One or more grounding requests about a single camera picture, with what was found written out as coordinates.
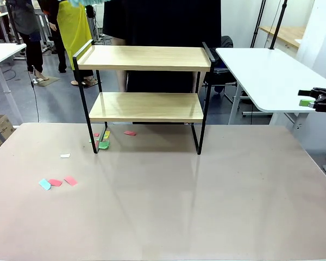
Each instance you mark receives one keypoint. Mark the two-tier wood and black shelf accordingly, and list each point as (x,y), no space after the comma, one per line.
(144,58)

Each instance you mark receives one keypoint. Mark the cyan paper scrap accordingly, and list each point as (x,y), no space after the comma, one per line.
(44,184)

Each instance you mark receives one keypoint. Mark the large pink paper scrap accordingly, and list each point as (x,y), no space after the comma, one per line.
(71,181)

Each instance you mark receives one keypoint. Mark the cardboard box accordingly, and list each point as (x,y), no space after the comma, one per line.
(1,130)

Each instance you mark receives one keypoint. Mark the thin black stand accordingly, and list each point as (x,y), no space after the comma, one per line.
(258,24)

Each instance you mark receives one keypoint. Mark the red rectangular paper scrap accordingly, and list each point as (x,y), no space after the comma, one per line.
(55,183)
(130,133)

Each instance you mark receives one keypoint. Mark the person in black clothes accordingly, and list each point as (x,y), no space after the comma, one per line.
(163,21)

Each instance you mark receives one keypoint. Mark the white side table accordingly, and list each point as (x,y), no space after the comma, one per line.
(2,51)

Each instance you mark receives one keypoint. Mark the green rounded paper scrap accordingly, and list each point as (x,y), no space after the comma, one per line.
(104,145)

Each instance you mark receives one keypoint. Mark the wooden desk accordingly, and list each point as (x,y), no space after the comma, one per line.
(288,34)

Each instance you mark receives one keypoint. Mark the white paper scrap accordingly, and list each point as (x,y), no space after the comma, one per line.
(65,155)

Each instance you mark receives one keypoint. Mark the white table with round corner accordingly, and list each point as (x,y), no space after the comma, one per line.
(260,73)

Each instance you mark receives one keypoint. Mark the yellow paper scrap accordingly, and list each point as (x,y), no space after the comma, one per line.
(106,135)

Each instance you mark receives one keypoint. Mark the black office chair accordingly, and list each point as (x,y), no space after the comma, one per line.
(225,43)

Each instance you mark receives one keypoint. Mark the grey floor mat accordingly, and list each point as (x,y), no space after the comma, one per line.
(47,81)

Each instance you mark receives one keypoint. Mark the person with yellow apron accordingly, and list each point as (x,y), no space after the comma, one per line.
(74,30)

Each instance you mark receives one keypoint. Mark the red long paper scrap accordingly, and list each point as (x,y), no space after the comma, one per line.
(97,143)

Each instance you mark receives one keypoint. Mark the black tripod pole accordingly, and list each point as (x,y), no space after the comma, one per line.
(277,24)

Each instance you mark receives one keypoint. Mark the person in dark grey clothes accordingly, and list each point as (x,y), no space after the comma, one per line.
(30,19)

